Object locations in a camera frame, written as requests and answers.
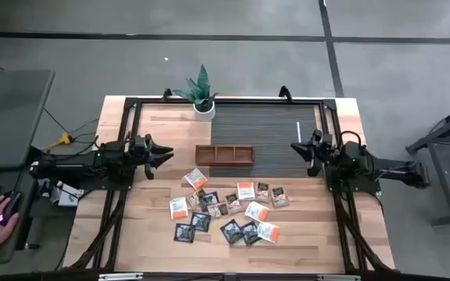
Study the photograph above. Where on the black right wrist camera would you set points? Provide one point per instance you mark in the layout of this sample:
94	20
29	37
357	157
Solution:
314	168

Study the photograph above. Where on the silver metal bracket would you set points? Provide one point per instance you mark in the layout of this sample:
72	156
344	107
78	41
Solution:
338	278
119	276

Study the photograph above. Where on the black computer mouse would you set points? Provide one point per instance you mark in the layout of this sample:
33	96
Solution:
14	201

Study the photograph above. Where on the white cardboard box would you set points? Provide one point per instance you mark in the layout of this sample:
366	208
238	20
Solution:
68	197

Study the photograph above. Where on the dark grey keyboard shelf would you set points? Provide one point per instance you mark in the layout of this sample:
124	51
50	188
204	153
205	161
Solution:
6	177

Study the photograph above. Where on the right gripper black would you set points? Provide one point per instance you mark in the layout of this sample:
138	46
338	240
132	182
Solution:
322	148

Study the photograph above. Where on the purple tea packet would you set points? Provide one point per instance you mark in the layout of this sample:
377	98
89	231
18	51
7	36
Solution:
209	200
250	233
201	222
184	233
231	232

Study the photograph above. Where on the brown tea packet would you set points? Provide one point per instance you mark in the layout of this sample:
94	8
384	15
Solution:
218	210
193	199
279	196
233	203
263	191

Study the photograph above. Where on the white strip label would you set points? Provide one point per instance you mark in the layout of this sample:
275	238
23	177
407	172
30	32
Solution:
298	132

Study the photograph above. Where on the black aluminium table frame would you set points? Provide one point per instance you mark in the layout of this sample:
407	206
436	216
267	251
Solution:
248	100

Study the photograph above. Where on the wooden three-compartment tray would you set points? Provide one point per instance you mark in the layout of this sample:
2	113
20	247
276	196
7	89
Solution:
225	164

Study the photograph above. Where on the grey desk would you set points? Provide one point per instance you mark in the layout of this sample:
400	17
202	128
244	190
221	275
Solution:
10	117

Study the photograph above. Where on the dark ribbed mat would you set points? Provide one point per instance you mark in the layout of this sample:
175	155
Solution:
268	129

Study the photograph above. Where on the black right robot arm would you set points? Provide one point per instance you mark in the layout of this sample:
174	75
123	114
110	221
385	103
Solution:
389	166

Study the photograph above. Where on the black frame clamp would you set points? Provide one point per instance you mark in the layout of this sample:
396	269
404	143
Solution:
167	90
284	88

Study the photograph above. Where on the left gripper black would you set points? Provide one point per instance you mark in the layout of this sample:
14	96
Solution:
141	152

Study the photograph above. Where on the snake plant in white pot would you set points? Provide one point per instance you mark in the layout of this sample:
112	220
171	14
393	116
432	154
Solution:
204	113

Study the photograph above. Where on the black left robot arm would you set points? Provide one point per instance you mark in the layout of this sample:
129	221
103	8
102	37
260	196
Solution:
68	166

